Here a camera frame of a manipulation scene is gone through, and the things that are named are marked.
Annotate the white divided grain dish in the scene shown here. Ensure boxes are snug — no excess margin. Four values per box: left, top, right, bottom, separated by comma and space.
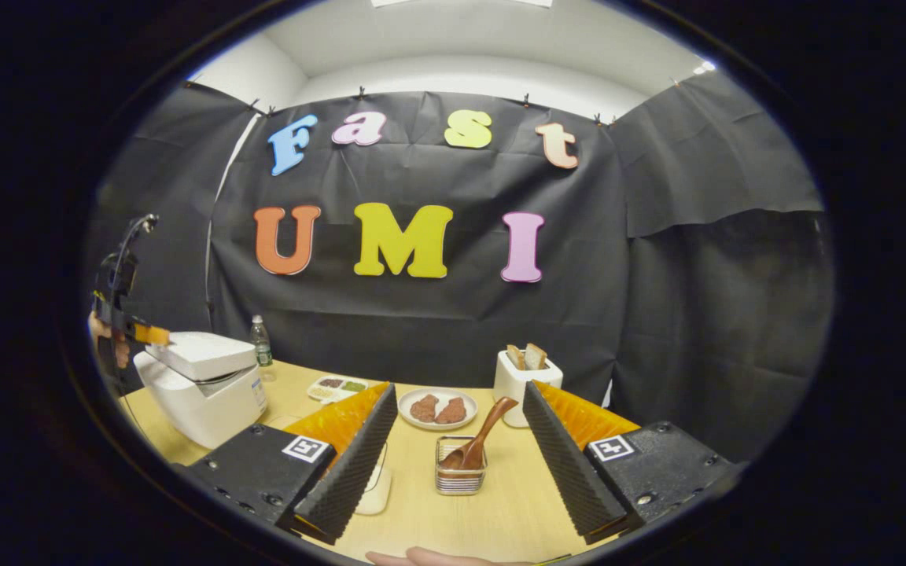
307, 376, 369, 405

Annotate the white rice cooker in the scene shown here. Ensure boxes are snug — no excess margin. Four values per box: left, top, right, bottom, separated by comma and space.
133, 331, 269, 450

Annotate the wire chopstick holder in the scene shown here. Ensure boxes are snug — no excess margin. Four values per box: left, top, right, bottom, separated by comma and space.
435, 436, 488, 496

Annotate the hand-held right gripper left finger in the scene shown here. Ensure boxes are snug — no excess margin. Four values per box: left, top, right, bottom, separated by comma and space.
186, 382, 399, 546

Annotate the wooden spoon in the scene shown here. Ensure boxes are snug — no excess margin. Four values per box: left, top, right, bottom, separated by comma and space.
441, 396, 519, 471

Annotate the white round plate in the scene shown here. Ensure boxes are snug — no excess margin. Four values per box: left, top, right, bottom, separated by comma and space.
398, 388, 479, 432

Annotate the white toaster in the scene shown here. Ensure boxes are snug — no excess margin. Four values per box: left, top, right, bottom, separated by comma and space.
493, 350, 564, 428

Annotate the black backdrop cloth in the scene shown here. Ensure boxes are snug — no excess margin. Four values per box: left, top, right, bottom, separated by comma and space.
87, 71, 835, 465

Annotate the clear plastic water bottle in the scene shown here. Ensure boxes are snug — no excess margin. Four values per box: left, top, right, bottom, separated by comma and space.
249, 315, 274, 369

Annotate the clear box of rice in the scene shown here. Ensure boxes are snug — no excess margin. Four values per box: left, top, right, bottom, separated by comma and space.
355, 440, 393, 516

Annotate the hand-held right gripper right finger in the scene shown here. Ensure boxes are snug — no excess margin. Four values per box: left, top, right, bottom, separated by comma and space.
522, 380, 741, 545

